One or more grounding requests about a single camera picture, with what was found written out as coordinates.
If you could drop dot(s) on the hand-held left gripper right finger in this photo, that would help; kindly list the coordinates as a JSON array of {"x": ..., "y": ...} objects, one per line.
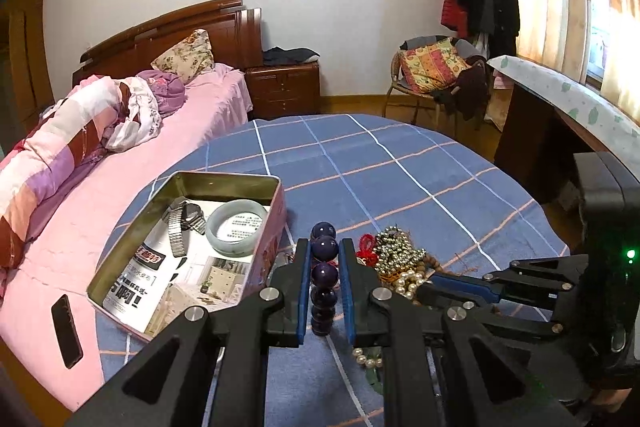
[{"x": 348, "y": 292}]

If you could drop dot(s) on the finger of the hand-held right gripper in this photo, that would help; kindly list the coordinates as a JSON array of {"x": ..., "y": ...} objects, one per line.
[
  {"x": 515, "y": 319},
  {"x": 465, "y": 283}
]

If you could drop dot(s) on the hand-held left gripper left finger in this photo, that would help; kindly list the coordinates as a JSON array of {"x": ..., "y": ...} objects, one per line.
[{"x": 302, "y": 292}]

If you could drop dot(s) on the pink metal tin box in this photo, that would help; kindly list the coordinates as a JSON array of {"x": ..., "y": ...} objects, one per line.
[{"x": 267, "y": 247}]

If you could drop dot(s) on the person's right hand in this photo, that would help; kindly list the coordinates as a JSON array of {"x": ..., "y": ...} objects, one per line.
[{"x": 612, "y": 399}]

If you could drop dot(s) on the dark wooden desk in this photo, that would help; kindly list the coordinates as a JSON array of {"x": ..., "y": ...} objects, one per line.
[{"x": 530, "y": 147}]

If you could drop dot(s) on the pale jade bangle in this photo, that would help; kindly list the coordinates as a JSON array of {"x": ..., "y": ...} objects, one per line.
[{"x": 216, "y": 234}]

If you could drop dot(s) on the white leaf-print desk cover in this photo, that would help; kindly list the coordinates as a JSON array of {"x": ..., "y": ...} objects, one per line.
[{"x": 560, "y": 92}]

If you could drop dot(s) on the blue plaid cloth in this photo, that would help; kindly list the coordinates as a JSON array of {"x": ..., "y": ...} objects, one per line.
[{"x": 375, "y": 157}]

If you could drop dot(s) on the silver wrist watch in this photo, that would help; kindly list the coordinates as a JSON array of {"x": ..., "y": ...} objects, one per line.
[{"x": 176, "y": 232}]

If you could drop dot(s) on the pink patterned hanging cloth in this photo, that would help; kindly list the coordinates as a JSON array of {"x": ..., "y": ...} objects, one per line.
[{"x": 497, "y": 102}]

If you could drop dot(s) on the printed paper leaflet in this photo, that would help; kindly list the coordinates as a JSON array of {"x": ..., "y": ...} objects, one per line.
[{"x": 145, "y": 289}]

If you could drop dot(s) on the window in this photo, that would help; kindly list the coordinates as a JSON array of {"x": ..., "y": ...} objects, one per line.
[{"x": 597, "y": 32}]

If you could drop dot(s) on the dark maroon garment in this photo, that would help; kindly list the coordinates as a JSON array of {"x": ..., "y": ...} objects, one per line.
[{"x": 467, "y": 89}]

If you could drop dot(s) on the wooden nightstand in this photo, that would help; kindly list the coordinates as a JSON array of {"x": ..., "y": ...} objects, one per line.
[{"x": 282, "y": 89}]

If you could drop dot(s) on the wicker chair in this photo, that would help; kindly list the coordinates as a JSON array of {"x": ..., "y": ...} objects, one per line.
[{"x": 400, "y": 87}]

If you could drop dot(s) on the colourful patchwork cushion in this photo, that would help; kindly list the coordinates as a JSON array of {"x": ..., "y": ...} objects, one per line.
[{"x": 432, "y": 64}]

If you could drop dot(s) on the dark folded clothes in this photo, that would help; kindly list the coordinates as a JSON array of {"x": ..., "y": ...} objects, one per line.
[{"x": 290, "y": 56}]

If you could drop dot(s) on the white floral garment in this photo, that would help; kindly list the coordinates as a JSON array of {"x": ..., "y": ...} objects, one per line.
[{"x": 142, "y": 117}]

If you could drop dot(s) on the black smartphone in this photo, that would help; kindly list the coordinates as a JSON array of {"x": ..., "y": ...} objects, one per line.
[{"x": 67, "y": 332}]

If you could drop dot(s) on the purple garment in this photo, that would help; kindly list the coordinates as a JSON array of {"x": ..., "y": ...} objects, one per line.
[{"x": 167, "y": 89}]

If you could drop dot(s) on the red hanging jacket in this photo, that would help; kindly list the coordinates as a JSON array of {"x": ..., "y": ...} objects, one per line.
[{"x": 452, "y": 14}]

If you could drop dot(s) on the floral pillow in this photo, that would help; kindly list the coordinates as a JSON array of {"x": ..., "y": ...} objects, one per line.
[{"x": 185, "y": 54}]

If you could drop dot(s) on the pink patchwork quilt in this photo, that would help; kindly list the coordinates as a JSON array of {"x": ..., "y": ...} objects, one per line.
[{"x": 55, "y": 142}]

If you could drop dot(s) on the wooden bed headboard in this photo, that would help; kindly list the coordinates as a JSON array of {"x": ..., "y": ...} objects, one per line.
[{"x": 150, "y": 32}]

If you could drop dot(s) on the wooden wardrobe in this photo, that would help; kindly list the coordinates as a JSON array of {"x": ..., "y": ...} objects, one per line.
[{"x": 27, "y": 57}]

